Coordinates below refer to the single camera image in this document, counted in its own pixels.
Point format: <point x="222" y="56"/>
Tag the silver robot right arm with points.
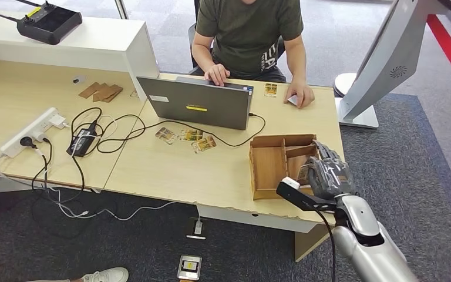
<point x="369" y="245"/>

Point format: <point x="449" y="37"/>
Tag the person's left forearm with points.
<point x="296" y="60"/>

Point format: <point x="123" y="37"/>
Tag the white power strip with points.
<point x="27" y="134"/>

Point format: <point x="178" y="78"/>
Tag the patterned room key card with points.
<point x="191" y="135"/>
<point x="166" y="135"/>
<point x="271" y="90"/>
<point x="204" y="144"/>

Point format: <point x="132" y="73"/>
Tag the small white card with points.
<point x="292" y="100"/>

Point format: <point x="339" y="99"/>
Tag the silver device on floor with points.
<point x="189" y="267"/>

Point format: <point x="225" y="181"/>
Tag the white shoe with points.
<point x="108" y="275"/>

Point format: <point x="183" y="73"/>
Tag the white charger plug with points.
<point x="59" y="121"/>

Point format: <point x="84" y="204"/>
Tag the floor outlet with white plug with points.
<point x="198" y="227"/>

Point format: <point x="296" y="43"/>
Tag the wooden desk organizer box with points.
<point x="268" y="165"/>

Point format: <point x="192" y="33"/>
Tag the white desk panel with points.
<point x="249" y="218"/>

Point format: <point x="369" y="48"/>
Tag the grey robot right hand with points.
<point x="332" y="175"/>

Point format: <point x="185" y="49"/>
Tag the grey laptop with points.
<point x="202" y="103"/>

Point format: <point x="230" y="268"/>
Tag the small white round object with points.
<point x="79" y="79"/>

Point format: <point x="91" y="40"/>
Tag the black laptop power adapter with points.
<point x="82" y="140"/>

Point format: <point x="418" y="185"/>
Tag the wooden desk leg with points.
<point x="311" y="243"/>

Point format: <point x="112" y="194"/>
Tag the brown cardboard piece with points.
<point x="117" y="91"/>
<point x="104" y="93"/>
<point x="88" y="90"/>

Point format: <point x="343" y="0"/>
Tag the person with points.
<point x="245" y="35"/>

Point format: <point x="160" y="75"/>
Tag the white counter shelf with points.
<point x="93" y="43"/>

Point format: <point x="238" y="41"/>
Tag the black remote controller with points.
<point x="50" y="25"/>

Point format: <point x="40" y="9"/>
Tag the person's left hand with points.
<point x="302" y="93"/>

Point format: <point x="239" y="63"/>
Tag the person's right forearm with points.
<point x="202" y="52"/>

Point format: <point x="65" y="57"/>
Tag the black bracket wrist camera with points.
<point x="303" y="198"/>

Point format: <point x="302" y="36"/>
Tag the grey kiosk display stand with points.
<point x="392" y="50"/>

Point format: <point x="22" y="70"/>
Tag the person's right hand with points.
<point x="217" y="74"/>

